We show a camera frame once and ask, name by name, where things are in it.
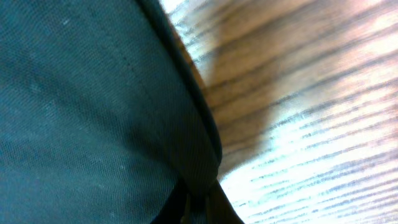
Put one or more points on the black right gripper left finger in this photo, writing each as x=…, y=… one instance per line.
x=174, y=208

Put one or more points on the black t-shirt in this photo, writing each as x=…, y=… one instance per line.
x=100, y=115

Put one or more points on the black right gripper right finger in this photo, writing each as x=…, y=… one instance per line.
x=218, y=208

